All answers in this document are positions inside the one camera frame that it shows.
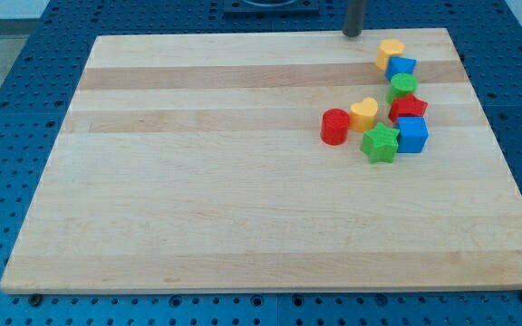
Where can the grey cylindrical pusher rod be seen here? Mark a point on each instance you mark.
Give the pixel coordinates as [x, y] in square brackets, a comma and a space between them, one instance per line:
[354, 18]

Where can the yellow heart block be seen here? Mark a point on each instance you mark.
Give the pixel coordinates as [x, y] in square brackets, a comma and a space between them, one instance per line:
[363, 114]

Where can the green cylinder block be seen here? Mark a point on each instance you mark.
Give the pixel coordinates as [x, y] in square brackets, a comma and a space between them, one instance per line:
[401, 84]

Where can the red cylinder block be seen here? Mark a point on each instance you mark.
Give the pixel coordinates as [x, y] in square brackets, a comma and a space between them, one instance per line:
[334, 126]

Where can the red star block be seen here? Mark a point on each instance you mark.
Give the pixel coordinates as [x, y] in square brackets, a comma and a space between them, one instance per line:
[407, 106]

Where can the green star block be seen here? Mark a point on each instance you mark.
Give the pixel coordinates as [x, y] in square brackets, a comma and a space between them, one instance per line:
[380, 144]

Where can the blue cube block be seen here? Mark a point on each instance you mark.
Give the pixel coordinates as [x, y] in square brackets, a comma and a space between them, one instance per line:
[413, 134]

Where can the wooden board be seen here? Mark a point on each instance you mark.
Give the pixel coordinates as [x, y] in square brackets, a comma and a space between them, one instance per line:
[193, 163]

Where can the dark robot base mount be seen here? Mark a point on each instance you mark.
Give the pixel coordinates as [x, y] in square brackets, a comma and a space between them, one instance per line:
[245, 7]

